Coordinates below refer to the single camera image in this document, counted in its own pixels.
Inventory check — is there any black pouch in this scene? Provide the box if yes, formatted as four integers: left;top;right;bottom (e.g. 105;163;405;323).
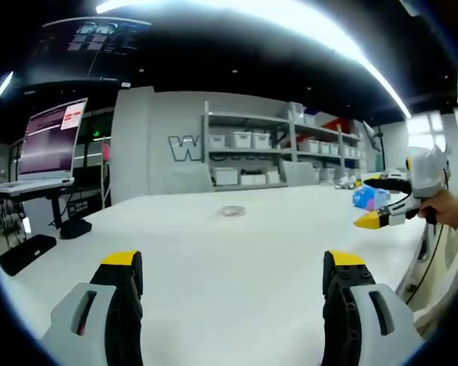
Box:
60;217;93;240

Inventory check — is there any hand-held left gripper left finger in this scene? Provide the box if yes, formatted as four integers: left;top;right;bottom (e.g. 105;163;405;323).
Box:
40;250;144;366

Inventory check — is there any clear resealable bag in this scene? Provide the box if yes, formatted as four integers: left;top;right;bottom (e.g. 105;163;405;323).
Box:
207;204;249;221

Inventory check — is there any blue plastic packet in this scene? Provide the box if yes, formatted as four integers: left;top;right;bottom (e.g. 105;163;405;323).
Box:
351;186;391;211

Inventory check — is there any grey storage shelf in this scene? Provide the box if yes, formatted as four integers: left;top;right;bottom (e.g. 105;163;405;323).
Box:
200;100;363;191

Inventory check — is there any person's right hand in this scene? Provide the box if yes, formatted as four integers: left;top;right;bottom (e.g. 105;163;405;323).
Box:
418;189;458;230

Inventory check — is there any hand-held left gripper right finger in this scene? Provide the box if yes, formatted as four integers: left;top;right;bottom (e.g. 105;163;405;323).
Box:
322;249;425;366

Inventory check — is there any black standing desk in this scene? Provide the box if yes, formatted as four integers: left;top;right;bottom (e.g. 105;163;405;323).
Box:
0;178;77;230

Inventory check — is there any laptop computer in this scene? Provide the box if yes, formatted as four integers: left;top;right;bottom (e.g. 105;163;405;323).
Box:
0;97;89;191

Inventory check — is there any hanging display screen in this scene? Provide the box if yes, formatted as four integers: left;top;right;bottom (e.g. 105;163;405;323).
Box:
21;18;153;89

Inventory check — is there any ceiling light strip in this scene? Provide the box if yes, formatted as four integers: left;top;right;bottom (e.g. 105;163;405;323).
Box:
95;0;412;119

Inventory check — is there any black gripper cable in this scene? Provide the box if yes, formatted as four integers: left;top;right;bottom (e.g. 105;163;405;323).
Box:
404;167;453;306

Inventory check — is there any black flat case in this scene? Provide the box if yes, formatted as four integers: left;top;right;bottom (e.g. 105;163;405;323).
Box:
0;234;58;277

